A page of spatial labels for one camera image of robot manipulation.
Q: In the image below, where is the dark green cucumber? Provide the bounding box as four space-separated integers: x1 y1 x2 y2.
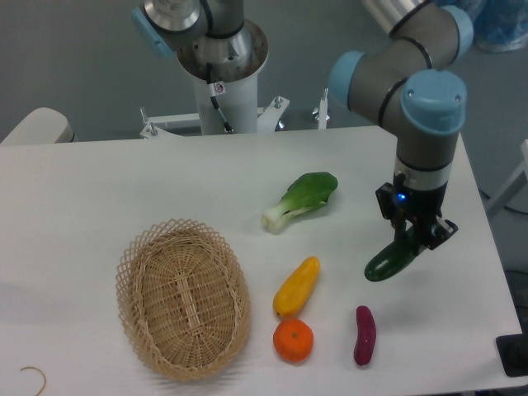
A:
364 228 416 282

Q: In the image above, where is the black device at table edge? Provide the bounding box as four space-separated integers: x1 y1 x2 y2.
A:
496 334 527 378

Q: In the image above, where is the woven wicker basket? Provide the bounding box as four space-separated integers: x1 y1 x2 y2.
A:
115 219 252 382

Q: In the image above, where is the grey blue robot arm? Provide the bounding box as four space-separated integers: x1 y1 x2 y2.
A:
132 1 474 254

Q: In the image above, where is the yellow pepper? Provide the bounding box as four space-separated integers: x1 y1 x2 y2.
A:
272 256 321 319

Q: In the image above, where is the purple sweet potato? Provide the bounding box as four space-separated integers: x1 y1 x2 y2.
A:
354 305 377 365

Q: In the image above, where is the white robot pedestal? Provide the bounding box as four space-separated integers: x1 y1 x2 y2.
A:
140 20 290 139

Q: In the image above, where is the black cable on pedestal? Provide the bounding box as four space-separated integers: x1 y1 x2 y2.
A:
205 61 235 134

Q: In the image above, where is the green bok choy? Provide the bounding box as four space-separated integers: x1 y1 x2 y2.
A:
261 172 338 233

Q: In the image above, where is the blue plastic bag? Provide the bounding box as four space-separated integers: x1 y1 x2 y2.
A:
474 0 527 53

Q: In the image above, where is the tan rubber band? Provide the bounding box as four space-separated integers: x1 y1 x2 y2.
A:
19 366 48 393

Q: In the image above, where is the orange tangerine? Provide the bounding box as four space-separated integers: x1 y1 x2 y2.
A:
273 318 314 364

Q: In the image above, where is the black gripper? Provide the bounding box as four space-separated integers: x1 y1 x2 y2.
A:
375 174 458 257

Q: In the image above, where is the beige chair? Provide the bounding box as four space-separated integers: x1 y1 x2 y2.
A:
1 107 78 147

